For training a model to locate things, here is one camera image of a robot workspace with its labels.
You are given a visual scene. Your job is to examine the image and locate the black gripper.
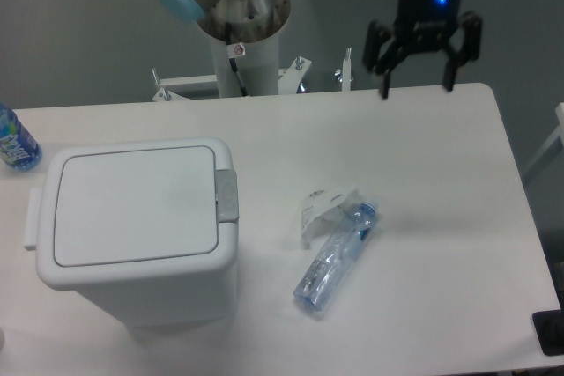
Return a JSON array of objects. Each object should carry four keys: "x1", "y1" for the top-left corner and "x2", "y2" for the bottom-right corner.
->
[{"x1": 362, "y1": 0, "x2": 483, "y2": 100}]

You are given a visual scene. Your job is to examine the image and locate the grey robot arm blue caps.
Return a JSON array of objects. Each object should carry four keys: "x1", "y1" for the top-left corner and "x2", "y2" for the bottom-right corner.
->
[{"x1": 158, "y1": 0, "x2": 483, "y2": 98}]

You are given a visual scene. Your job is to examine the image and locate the grey trash can push button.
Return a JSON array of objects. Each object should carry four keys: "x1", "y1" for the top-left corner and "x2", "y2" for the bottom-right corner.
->
[{"x1": 215, "y1": 169, "x2": 240, "y2": 223}]

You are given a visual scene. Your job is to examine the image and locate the white plastic trash can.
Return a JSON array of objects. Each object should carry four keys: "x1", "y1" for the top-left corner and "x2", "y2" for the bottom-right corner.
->
[{"x1": 35, "y1": 137, "x2": 239, "y2": 328}]

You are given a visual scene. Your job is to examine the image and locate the crumpled clear plastic wrapper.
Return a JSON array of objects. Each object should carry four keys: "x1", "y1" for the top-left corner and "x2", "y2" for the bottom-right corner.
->
[{"x1": 301, "y1": 186, "x2": 360, "y2": 249}]

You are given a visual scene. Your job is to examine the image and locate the crushed clear plastic bottle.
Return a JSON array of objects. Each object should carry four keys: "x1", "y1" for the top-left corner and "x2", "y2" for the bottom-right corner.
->
[{"x1": 293, "y1": 201, "x2": 377, "y2": 313}]

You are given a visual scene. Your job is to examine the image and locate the black table clamp device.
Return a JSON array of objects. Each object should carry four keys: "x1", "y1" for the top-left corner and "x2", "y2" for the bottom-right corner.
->
[{"x1": 532, "y1": 310, "x2": 563, "y2": 357}]

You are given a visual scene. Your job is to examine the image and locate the blue labelled water bottle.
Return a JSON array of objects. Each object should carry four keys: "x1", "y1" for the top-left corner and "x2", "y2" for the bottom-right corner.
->
[{"x1": 1, "y1": 104, "x2": 42, "y2": 171}]

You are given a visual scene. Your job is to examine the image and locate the white furniture frame right edge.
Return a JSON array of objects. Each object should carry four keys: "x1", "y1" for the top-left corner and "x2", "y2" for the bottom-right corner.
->
[{"x1": 521, "y1": 102, "x2": 563, "y2": 186}]

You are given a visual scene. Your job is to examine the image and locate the black cable on pedestal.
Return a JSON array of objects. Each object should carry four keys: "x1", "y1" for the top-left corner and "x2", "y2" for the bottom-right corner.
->
[{"x1": 228, "y1": 56, "x2": 249, "y2": 98}]

